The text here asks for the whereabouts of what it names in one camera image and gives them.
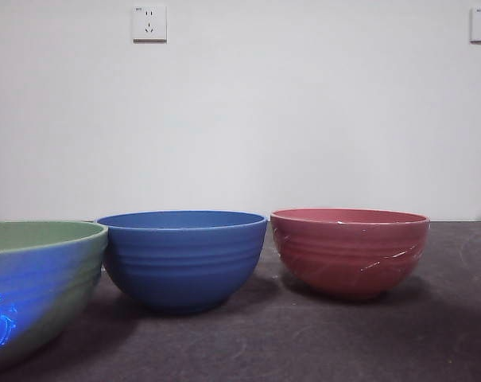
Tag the red ribbed bowl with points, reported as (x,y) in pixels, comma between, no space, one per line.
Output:
(343,258)

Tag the green ribbed bowl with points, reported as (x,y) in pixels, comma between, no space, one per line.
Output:
(53,278)

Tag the blue ribbed bowl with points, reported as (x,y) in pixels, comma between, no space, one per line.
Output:
(180,266)

